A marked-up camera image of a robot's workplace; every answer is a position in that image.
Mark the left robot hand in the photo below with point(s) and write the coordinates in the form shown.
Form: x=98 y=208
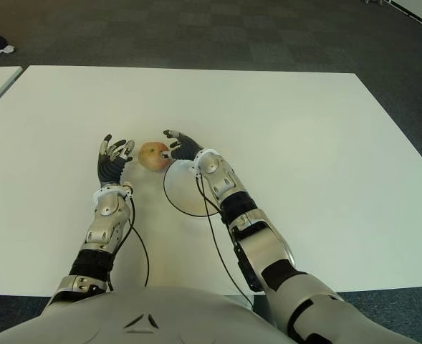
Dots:
x=110 y=170

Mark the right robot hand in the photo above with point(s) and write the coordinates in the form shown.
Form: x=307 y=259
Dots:
x=187 y=148

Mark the yellow-red apple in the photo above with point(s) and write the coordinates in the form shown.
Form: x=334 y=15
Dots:
x=153 y=157

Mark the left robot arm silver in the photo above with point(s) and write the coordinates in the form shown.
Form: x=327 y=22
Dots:
x=103 y=229

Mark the white plate black rim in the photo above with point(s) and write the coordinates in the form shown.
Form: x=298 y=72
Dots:
x=185 y=190

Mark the grey robot torso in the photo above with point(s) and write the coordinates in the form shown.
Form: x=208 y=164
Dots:
x=142 y=315

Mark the white sneaker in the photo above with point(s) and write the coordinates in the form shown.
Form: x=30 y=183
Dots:
x=4 y=49

